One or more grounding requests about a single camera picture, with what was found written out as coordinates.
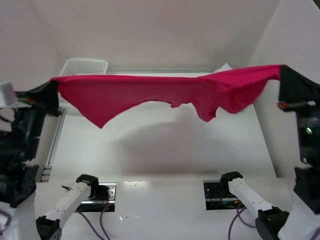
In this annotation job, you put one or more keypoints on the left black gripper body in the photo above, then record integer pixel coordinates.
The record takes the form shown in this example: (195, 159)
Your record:
(46, 104)

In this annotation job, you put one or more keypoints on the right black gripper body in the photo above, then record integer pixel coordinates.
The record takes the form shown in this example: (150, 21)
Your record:
(292, 99)

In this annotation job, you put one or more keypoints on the red t-shirt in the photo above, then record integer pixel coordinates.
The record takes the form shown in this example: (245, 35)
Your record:
(100, 98)

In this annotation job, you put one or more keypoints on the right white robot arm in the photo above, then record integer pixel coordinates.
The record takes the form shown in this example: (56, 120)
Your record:
(280, 213)

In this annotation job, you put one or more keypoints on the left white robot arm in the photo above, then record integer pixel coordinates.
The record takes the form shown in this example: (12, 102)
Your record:
(17, 202)

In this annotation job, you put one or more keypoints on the white plastic basket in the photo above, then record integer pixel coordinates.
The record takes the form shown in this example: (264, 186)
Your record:
(83, 66)

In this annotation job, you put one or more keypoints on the folded white t-shirt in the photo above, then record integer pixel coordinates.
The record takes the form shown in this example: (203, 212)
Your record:
(225, 67)

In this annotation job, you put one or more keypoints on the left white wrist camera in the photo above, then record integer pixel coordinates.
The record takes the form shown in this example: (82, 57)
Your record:
(8, 96)

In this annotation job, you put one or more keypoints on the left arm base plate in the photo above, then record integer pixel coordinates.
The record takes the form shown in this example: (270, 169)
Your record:
(104, 196)

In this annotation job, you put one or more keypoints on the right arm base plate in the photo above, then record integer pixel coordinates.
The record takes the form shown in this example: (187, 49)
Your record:
(215, 199)

